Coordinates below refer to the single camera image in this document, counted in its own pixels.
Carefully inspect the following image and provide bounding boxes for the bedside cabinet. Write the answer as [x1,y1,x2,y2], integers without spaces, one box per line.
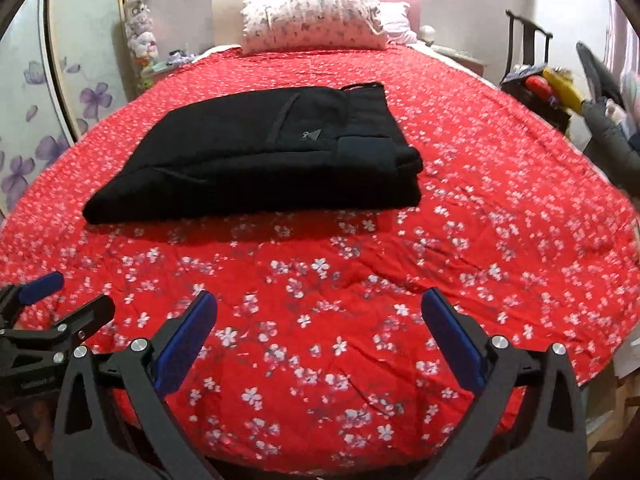
[140,50,206,93]

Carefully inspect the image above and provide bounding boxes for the red floral bedspread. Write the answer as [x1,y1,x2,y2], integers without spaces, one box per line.
[0,42,640,476]

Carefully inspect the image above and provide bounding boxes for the stack of plush toys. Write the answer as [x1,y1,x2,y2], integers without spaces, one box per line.
[122,0,161,78]

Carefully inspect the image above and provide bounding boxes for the black pants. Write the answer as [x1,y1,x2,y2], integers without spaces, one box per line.
[82,81,425,226]

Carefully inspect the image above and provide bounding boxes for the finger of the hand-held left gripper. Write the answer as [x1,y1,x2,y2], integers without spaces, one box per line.
[0,294,117,356]
[0,271,66,330]

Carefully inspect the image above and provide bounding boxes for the yellow toy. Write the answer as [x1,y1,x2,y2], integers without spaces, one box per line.
[542,67,586,116]

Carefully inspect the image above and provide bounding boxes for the red toy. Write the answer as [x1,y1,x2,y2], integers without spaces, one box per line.
[522,75,553,101]

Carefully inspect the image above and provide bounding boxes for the floral print pillow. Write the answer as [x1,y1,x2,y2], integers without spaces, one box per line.
[240,0,388,56]

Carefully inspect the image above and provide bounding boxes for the pink curtain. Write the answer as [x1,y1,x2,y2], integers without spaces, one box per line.
[605,0,640,81]

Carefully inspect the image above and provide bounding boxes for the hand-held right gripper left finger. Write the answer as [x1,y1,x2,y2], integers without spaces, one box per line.
[51,290,224,480]

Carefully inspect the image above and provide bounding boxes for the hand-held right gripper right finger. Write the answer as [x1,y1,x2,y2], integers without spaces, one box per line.
[421,287,589,480]

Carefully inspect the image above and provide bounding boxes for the dark wooden chair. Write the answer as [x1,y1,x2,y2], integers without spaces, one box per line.
[500,9,573,133]

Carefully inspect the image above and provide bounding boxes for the purple flower wardrobe doors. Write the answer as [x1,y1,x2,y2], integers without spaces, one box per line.
[0,0,131,216]

